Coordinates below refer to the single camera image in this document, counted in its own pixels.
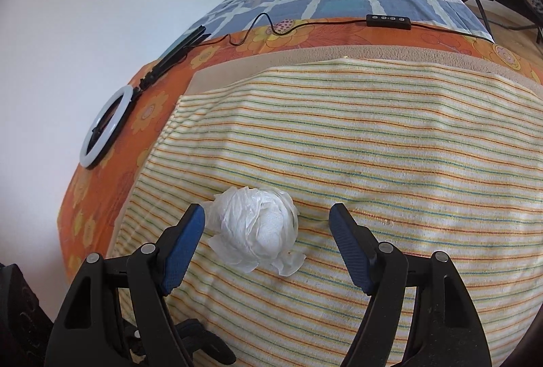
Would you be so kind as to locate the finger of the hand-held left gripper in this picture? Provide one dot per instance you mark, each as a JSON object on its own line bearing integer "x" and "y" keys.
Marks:
{"x": 208, "y": 343}

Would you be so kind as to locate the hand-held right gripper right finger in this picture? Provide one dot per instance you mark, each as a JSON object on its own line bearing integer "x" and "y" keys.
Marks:
{"x": 350, "y": 248}

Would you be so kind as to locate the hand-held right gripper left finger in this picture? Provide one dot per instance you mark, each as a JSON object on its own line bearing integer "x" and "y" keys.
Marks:
{"x": 186, "y": 248}

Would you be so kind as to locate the large white tissue ball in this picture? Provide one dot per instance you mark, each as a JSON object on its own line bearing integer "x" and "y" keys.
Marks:
{"x": 254, "y": 227}

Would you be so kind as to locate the striped yellow towel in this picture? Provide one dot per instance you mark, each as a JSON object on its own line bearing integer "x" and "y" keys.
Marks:
{"x": 382, "y": 159}

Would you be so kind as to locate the orange floral bedsheet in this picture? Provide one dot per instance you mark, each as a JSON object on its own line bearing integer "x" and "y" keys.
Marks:
{"x": 97, "y": 197}

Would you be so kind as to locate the beige towel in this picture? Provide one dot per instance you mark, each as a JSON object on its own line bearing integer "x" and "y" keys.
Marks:
{"x": 237, "y": 72}

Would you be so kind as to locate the black inline remote control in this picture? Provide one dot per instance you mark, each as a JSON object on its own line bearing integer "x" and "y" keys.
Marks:
{"x": 388, "y": 21}

